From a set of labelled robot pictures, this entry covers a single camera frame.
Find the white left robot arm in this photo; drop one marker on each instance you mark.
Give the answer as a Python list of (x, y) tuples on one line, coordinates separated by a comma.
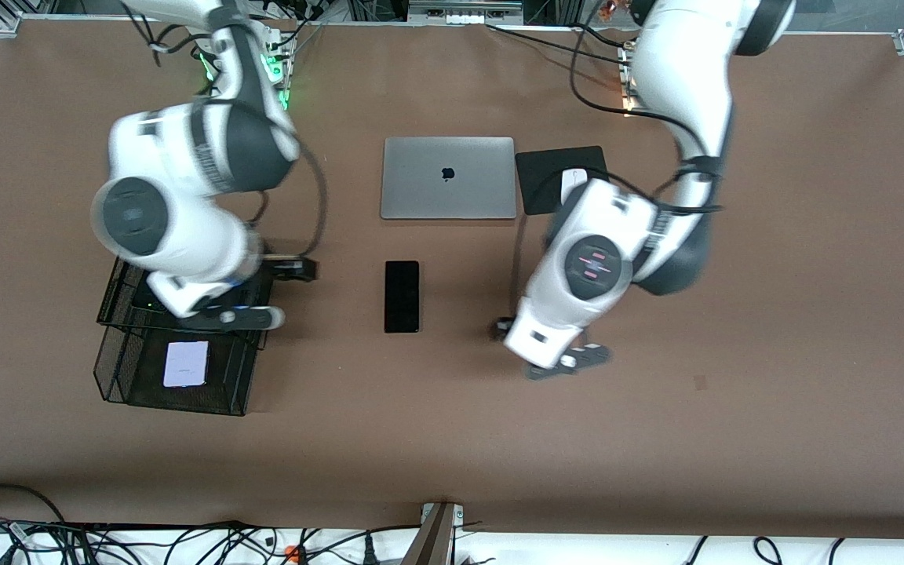
[(609, 259)]

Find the white computer mouse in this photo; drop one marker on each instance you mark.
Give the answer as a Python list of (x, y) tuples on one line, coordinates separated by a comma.
[(574, 176)]

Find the lavender flip phone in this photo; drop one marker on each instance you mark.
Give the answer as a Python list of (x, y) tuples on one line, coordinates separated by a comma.
[(185, 365)]

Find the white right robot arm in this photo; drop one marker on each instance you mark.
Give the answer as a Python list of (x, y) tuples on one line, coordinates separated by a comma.
[(185, 212)]

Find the black mouse pad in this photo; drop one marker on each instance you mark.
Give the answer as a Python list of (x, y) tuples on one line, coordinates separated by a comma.
[(538, 184)]

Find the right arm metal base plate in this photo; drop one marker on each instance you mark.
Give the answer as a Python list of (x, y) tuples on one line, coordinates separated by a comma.
[(283, 98)]

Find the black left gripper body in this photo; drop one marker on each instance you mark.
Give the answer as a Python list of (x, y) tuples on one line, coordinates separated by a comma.
[(501, 327)]

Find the black slab smartphone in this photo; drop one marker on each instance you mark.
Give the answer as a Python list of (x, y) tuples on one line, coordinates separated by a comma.
[(402, 298)]

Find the silver closed laptop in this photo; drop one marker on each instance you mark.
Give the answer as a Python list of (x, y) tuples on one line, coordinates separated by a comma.
[(448, 179)]

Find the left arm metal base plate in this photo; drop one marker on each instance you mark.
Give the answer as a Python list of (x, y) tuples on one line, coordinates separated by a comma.
[(628, 106)]

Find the metal camera post bracket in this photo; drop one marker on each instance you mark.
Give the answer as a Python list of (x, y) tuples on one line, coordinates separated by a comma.
[(436, 537)]

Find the grey power strip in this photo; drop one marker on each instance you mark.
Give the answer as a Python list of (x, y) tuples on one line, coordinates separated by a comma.
[(464, 16)]

